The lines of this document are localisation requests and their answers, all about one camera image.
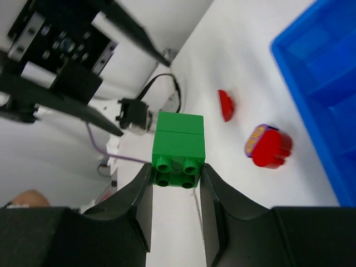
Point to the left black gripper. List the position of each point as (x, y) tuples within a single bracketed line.
[(59, 37)]

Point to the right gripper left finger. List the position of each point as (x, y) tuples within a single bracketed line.
[(116, 232)]

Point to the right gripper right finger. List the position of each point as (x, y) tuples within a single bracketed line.
[(239, 232)]

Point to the green lego brick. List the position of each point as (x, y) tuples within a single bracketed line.
[(178, 152)]

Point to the red half round lego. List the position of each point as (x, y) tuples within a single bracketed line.
[(227, 105)]

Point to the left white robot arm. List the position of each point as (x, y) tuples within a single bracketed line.
[(54, 155)]

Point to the blue compartment tray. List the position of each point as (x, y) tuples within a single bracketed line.
[(316, 56)]

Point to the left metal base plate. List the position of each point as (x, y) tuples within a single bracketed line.
[(174, 99)]

